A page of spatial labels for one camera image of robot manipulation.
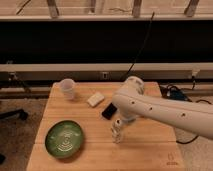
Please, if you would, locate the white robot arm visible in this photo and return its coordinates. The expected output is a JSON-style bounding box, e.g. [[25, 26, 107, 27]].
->
[[112, 76, 213, 142]]

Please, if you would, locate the black smartphone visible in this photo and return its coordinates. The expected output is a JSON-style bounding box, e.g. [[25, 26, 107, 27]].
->
[[102, 103, 117, 120]]

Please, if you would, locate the clear plastic cup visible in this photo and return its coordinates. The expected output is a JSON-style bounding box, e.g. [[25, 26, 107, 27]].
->
[[59, 79, 75, 100]]

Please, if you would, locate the green round plate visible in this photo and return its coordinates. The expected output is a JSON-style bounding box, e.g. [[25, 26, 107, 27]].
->
[[45, 120, 84, 159]]

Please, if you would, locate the black chair base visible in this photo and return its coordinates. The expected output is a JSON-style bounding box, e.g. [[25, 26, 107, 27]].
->
[[0, 108, 29, 122]]

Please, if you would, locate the black cable on floor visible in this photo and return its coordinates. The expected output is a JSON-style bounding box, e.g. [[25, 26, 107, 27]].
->
[[159, 76, 212, 145]]

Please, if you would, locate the black hanging cable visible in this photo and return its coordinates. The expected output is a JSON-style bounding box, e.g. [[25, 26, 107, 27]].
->
[[120, 11, 156, 81]]

